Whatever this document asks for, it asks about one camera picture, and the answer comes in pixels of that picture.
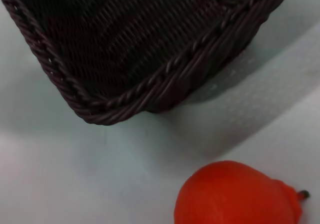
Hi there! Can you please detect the dark brown woven basket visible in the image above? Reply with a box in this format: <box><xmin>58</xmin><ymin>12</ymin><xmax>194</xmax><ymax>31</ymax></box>
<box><xmin>0</xmin><ymin>0</ymin><xmax>300</xmax><ymax>126</ymax></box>

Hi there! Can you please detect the red toy fruit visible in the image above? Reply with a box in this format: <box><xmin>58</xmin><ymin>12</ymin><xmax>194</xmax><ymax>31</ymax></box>
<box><xmin>173</xmin><ymin>160</ymin><xmax>310</xmax><ymax>224</ymax></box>

